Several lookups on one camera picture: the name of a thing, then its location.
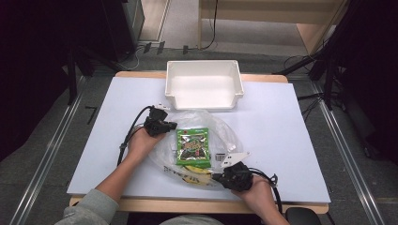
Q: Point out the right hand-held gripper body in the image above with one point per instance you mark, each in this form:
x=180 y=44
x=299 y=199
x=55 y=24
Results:
x=237 y=178

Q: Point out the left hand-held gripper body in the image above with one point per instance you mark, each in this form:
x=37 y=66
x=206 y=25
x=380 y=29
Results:
x=155 y=125

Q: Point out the green snack packet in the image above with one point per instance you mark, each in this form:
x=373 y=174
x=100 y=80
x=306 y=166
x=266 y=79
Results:
x=193 y=146

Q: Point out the white smiley plastic bag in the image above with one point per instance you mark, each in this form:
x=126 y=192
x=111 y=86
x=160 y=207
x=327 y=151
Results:
x=219 y=137

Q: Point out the person's left hand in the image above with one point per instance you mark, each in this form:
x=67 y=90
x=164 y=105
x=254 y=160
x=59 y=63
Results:
x=140 y=146

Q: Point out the person's right hand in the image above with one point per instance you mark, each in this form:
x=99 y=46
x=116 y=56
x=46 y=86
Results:
x=261 y=195

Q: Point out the wooden table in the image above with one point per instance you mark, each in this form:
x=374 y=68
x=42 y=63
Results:
x=187 y=206

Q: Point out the white plastic bin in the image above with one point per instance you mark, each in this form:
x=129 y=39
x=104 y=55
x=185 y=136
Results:
x=203 y=87

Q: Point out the person's gray top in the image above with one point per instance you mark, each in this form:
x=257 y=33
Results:
x=191 y=221

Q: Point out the white table board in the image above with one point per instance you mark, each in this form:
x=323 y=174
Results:
x=275 y=131

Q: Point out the black chair armrest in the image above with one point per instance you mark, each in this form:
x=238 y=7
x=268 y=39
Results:
x=302 y=216

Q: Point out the black floor plug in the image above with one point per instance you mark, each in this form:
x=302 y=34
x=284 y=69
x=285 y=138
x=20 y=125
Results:
x=185 y=49
x=147 y=47
x=160 y=48

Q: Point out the black metal stand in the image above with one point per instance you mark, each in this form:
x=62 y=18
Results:
x=72 y=75

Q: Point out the black cabinet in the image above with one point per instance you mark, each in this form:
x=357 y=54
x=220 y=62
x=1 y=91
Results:
x=122 y=28

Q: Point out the black curtain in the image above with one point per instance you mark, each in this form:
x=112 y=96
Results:
x=28 y=68
x=372 y=62

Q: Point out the light wooden desk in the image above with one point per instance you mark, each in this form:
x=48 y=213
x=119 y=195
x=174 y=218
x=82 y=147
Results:
x=263 y=12

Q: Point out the black tripod stand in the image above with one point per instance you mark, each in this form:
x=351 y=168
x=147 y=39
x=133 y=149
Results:
x=325 y=62

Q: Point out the metal floor rail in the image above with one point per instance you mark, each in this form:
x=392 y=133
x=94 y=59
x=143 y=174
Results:
x=350 y=156
x=47 y=159

